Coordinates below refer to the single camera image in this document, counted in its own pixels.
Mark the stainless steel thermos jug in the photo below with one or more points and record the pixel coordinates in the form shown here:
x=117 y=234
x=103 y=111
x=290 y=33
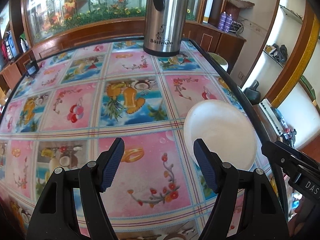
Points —
x=164 y=23

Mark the wooden cabinet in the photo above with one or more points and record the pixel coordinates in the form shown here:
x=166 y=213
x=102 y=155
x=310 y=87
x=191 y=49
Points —
x=213 y=40

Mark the small black jar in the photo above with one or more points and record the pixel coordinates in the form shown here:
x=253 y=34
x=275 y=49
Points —
x=32 y=68

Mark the large aquarium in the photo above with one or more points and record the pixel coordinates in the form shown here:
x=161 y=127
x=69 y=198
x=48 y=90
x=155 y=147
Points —
x=47 y=18

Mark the floral plastic tablecloth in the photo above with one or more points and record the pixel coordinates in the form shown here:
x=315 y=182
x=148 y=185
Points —
x=83 y=99

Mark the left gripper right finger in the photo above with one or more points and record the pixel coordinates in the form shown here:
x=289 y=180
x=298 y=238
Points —
x=246 y=205

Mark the purple spray cans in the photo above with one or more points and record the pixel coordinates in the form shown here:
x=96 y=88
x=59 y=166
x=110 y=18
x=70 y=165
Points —
x=225 y=22

